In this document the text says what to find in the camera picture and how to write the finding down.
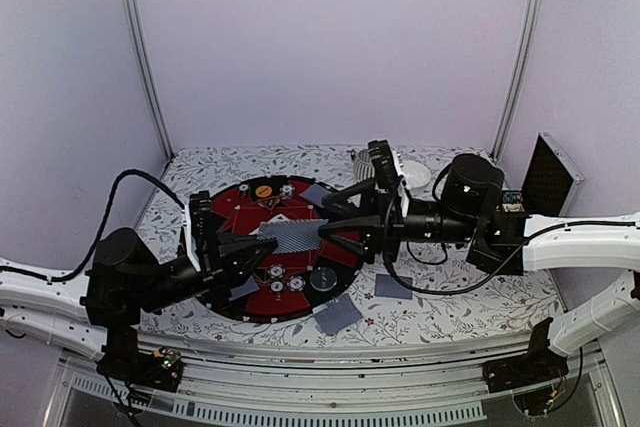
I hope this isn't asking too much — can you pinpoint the blue playing card deck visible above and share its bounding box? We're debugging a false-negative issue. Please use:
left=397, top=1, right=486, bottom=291
left=256, top=219, right=328, bottom=254

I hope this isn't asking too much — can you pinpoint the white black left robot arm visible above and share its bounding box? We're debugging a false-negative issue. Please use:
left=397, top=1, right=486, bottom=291
left=1, top=169, right=278, bottom=391

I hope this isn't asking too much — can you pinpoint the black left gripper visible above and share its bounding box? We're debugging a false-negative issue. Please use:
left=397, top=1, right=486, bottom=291
left=133, top=233, right=278, bottom=315

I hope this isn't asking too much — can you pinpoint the right aluminium frame post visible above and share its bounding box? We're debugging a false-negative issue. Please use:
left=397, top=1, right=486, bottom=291
left=491, top=0, right=542, bottom=163

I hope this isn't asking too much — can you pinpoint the hearts number card face-up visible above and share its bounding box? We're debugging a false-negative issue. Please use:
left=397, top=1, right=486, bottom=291
left=269, top=214, right=290, bottom=223

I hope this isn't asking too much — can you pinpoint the aluminium poker chip case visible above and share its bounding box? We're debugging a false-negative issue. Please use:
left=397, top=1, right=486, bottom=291
left=501, top=132, right=585, bottom=217

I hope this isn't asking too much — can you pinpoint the aluminium frame post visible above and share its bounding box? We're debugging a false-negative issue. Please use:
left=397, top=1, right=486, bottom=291
left=491, top=0, right=542, bottom=163
left=122, top=0, right=175, bottom=162

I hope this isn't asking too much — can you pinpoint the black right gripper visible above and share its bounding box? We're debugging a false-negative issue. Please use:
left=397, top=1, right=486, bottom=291
left=318, top=177, right=477, bottom=264

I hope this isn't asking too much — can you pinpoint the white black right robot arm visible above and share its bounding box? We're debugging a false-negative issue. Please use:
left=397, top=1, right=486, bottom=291
left=319, top=151, right=639, bottom=392

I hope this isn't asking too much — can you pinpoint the orange big blind button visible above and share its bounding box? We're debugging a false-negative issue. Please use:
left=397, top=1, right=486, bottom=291
left=255, top=185, right=273, bottom=198

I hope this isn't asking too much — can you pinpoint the round red black poker mat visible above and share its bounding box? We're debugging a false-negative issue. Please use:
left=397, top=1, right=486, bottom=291
left=197, top=175, right=363, bottom=323

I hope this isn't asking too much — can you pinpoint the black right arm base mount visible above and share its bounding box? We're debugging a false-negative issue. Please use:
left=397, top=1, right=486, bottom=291
left=482, top=347, right=585, bottom=419

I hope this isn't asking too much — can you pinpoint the floral white table cloth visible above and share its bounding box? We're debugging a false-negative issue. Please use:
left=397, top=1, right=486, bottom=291
left=134, top=145, right=563, bottom=348

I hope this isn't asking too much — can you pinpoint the white ceramic bowl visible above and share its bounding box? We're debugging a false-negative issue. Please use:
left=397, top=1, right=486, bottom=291
left=401, top=160, right=432, bottom=191

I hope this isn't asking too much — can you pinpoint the striped grey ceramic mug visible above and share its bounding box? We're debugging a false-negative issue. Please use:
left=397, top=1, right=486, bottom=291
left=351, top=149, right=376, bottom=182

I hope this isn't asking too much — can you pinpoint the left aluminium frame post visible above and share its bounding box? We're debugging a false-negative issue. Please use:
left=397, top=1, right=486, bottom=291
left=122, top=0, right=175, bottom=162

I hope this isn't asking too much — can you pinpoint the aluminium front rail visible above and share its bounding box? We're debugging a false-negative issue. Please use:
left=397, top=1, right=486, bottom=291
left=44, top=334, right=626, bottom=426

